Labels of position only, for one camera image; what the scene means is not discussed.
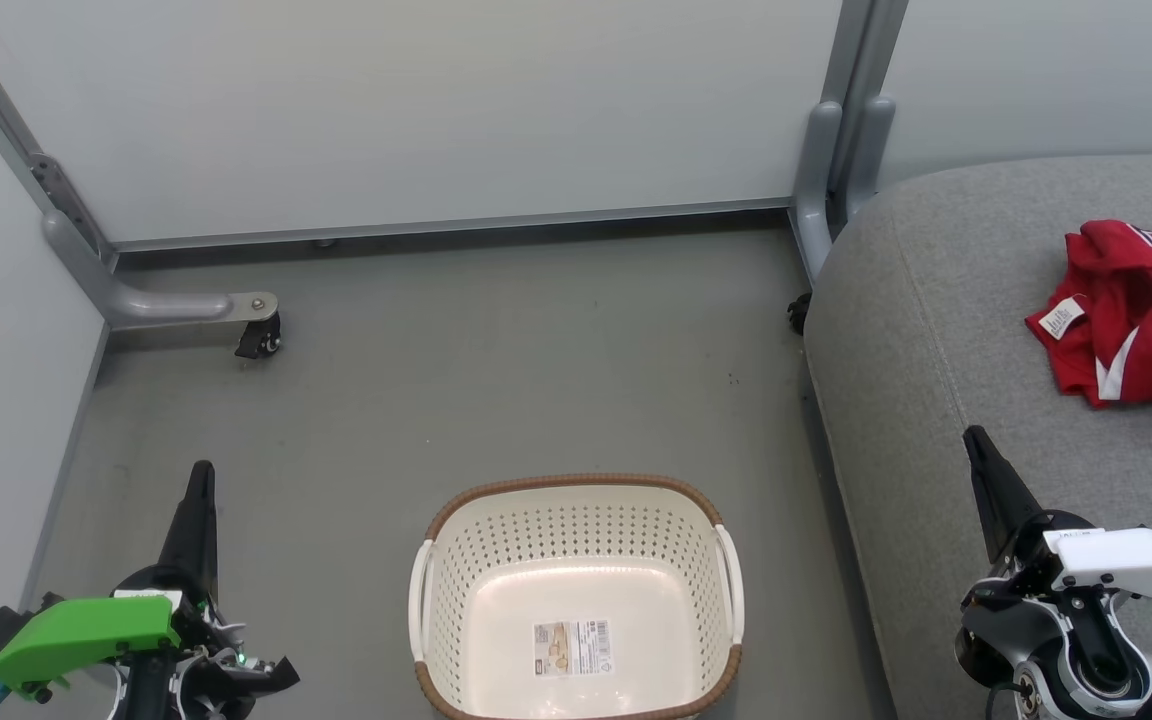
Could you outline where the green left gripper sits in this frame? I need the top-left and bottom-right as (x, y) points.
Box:
(0, 460), (227, 701)

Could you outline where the red and white jersey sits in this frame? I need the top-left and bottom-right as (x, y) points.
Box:
(1025, 215), (1152, 413)

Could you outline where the grey fabric sofa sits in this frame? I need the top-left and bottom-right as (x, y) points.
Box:
(802, 152), (1152, 720)

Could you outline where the paper label sticker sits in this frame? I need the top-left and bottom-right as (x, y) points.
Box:
(533, 619), (615, 678)

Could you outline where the upright grey metal partition foot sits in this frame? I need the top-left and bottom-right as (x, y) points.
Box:
(836, 93), (897, 226)
(793, 98), (844, 281)

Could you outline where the long grey metal partition foot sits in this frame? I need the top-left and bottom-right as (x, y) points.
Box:
(41, 208), (279, 331)

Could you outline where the white perforated laundry basket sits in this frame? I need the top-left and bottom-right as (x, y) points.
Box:
(408, 473), (745, 720)

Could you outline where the black caster with metal axle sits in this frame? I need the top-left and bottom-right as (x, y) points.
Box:
(234, 312), (283, 360)

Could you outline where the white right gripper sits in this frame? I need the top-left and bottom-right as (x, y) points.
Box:
(963, 426), (1152, 603)

